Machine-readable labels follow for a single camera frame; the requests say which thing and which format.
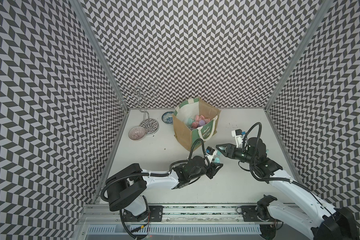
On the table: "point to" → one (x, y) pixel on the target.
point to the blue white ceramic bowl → (167, 117)
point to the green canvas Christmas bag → (189, 108)
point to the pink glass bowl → (136, 133)
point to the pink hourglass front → (200, 117)
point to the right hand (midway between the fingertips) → (218, 150)
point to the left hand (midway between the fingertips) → (219, 164)
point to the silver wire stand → (151, 126)
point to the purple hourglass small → (201, 122)
